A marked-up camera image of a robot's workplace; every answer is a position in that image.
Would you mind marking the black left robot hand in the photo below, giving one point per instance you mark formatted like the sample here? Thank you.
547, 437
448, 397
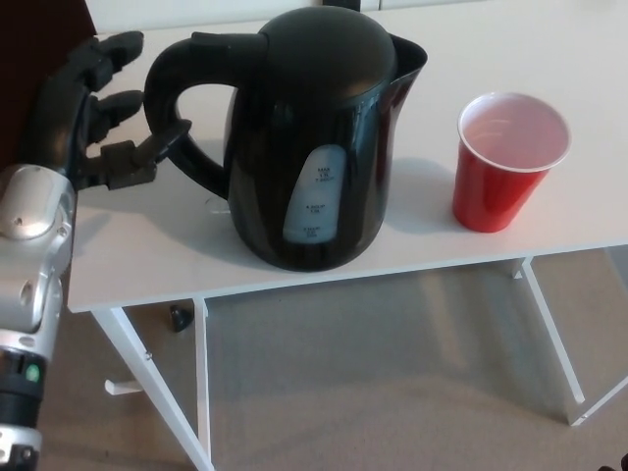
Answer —
54, 122

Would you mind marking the black electric kettle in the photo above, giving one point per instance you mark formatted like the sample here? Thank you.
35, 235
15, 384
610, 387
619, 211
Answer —
319, 122

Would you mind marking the red plastic cup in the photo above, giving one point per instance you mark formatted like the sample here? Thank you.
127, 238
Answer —
490, 196

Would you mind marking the dark brown cabinet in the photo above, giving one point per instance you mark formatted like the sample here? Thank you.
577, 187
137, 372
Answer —
29, 49

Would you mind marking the small black floor door stop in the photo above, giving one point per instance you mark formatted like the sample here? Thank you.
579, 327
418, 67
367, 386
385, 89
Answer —
179, 319

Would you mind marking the white hook on table leg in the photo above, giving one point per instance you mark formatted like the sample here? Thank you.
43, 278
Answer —
118, 387

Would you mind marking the white metal table leg frame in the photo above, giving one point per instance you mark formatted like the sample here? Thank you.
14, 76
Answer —
202, 392
554, 333

